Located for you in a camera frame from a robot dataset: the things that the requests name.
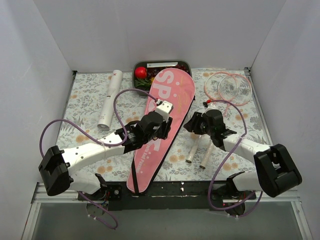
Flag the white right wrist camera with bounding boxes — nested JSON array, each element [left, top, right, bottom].
[[202, 100, 217, 113]]

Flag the dark red grapes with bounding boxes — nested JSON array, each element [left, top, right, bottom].
[[147, 64, 192, 79]]

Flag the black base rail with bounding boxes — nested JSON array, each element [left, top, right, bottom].
[[77, 180, 258, 212]]

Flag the floral table mat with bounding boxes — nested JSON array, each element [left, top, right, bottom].
[[56, 69, 272, 182]]

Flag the red apple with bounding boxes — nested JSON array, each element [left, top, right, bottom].
[[134, 66, 148, 79]]

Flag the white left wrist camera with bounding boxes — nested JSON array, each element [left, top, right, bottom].
[[154, 99, 174, 122]]

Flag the white label strip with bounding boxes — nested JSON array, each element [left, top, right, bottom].
[[146, 62, 178, 68]]

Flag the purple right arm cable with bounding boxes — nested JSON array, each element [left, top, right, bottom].
[[207, 99, 263, 217]]

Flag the pink racket cover bag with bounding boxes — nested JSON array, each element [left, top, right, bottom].
[[126, 69, 196, 195]]

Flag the white shuttlecock tube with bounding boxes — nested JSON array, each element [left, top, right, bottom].
[[97, 70, 123, 130]]

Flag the grey plastic tray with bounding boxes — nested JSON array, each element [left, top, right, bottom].
[[132, 59, 195, 97]]

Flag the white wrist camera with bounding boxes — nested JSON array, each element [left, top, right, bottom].
[[202, 100, 217, 113], [154, 99, 174, 122]]

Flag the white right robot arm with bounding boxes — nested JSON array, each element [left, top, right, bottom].
[[183, 109, 303, 199]]

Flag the green leafy sprig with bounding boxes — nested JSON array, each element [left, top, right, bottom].
[[133, 78, 152, 88]]

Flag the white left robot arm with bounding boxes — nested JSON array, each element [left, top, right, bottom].
[[38, 111, 173, 200]]

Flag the badminton racket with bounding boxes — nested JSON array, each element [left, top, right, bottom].
[[185, 71, 239, 164], [198, 72, 252, 170]]

